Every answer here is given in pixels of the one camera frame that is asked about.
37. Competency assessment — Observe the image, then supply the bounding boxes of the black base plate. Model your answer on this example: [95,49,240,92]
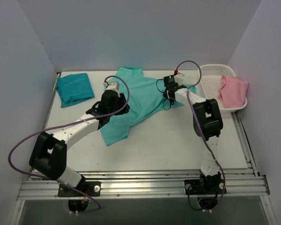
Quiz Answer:
[184,179,227,195]
[58,181,101,197]

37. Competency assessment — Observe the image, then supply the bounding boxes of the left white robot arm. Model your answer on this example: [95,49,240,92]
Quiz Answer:
[29,90,129,196]

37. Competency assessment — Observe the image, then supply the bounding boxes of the folded teal t shirt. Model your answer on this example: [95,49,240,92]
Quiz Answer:
[56,73,95,108]

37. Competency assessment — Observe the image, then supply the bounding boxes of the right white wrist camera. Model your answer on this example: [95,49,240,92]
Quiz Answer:
[174,69,185,86]

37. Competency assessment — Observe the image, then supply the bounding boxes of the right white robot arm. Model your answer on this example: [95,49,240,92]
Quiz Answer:
[163,75,223,194]

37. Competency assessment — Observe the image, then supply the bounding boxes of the aluminium rail frame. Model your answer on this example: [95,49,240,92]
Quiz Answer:
[13,109,269,225]

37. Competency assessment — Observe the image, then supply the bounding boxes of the pink t shirt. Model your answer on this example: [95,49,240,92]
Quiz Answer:
[218,76,249,108]

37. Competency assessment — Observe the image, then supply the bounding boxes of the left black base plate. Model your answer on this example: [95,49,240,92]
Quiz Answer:
[58,181,101,197]

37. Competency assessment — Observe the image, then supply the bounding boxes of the white perforated plastic basket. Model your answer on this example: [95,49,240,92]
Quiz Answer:
[198,64,247,113]

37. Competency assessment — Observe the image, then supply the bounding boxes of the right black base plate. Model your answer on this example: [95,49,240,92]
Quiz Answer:
[184,179,227,195]

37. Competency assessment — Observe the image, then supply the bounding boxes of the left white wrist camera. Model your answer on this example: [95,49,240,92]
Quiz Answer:
[104,82,120,92]

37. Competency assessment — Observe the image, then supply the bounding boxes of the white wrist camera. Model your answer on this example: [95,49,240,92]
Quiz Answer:
[174,69,185,86]
[104,82,120,92]

